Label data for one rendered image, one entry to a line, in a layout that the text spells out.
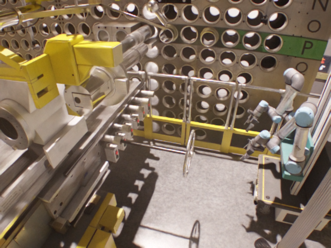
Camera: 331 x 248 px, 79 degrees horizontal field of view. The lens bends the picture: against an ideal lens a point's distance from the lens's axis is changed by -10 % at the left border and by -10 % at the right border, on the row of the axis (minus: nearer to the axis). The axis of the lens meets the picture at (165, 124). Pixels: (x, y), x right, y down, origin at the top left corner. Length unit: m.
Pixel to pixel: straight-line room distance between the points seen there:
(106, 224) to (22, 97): 1.01
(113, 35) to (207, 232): 2.68
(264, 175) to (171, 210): 1.03
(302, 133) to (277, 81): 1.89
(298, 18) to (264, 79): 0.92
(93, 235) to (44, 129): 0.79
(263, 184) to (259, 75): 1.64
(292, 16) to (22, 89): 2.99
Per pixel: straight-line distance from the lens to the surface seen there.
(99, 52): 1.13
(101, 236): 1.69
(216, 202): 2.54
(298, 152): 1.77
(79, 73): 1.25
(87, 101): 1.31
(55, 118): 1.51
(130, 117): 2.13
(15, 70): 1.30
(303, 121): 1.61
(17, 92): 1.36
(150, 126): 3.09
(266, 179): 2.48
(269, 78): 3.46
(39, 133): 1.43
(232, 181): 2.78
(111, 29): 3.26
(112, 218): 1.74
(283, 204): 2.34
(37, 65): 1.25
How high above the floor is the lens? 2.05
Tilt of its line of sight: 35 degrees down
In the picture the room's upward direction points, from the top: straight up
